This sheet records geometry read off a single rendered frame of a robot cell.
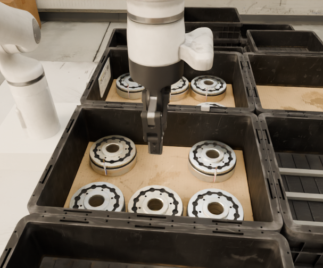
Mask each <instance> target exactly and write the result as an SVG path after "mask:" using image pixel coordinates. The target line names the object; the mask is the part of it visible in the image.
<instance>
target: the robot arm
mask: <svg viewBox="0 0 323 268"><path fill-rule="evenodd" d="M126 3H127V45H128V58H129V72H130V76H131V78H132V79H133V81H134V82H136V83H138V84H140V85H142V86H143V87H145V90H142V103H143V111H142V113H141V117H142V124H143V134H144V141H145V142H148V153H149V154H151V155H161V154H162V152H163V136H164V132H163V131H165V130H166V127H167V112H168V104H169V103H170V93H171V85H173V84H175V83H176V82H178V81H179V80H180V79H181V78H182V76H183V74H184V61H185V62H186V63H188V64H189V65H190V66H191V67H192V68H193V69H195V70H201V71H206V70H209V69H211V68H212V66H213V34H212V31H211V30H210V29H209V28H206V27H204V28H197V29H195V30H194V31H192V32H189V33H185V24H184V4H185V0H126ZM40 41H41V31H40V27H39V24H38V22H37V21H36V19H35V18H34V16H33V15H32V14H31V13H29V12H28V11H25V10H20V9H16V8H13V7H10V6H7V5H5V4H3V3H1V2H0V71H1V73H2V75H3V76H4V77H5V79H6V81H7V84H8V86H9V89H10V91H11V94H12V96H13V99H14V101H15V104H16V109H15V112H16V114H17V117H18V119H19V122H20V124H21V126H22V129H23V132H24V134H25V137H26V138H31V139H35V140H44V139H48V138H50V137H52V136H54V135H56V134H57V133H58V132H59V130H60V128H61V125H60V120H59V118H58V115H57V112H56V108H55V105H54V102H53V98H52V94H51V91H50V89H49V85H48V82H47V79H46V75H45V71H44V68H43V65H42V64H41V63H40V62H39V61H38V60H36V59H34V58H30V57H27V56H24V55H22V54H21V53H29V52H33V51H34V50H36V49H37V48H38V46H39V44H40Z"/></svg>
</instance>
